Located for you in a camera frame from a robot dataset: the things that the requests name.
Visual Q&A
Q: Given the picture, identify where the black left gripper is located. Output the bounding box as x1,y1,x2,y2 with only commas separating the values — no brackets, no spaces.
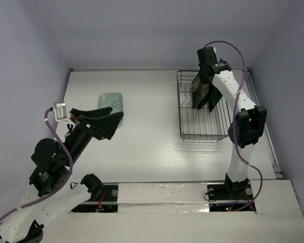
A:
65,106,127,165

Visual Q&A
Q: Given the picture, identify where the light green rectangular plate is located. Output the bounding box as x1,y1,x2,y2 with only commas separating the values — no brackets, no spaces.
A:
98,93,124,120

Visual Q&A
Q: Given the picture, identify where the black floral square plate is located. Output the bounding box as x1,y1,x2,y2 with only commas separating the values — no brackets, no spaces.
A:
191,72,210,109

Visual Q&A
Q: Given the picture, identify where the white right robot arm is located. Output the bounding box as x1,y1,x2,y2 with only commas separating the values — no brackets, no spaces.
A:
192,47,267,202

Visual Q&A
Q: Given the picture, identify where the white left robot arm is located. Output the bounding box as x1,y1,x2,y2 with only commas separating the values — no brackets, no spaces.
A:
0,106,124,242

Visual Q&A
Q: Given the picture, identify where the dark green patterned plate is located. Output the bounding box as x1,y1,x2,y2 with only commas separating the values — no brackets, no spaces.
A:
208,84,222,112

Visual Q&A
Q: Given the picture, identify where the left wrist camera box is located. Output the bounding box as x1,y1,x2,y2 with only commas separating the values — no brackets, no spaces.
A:
53,101,67,122

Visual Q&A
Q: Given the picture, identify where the grey wire dish rack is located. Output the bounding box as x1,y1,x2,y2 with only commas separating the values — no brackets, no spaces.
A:
177,70,232,142

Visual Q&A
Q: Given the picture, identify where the right side metal rail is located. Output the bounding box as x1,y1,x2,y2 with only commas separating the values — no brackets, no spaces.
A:
239,68,284,180

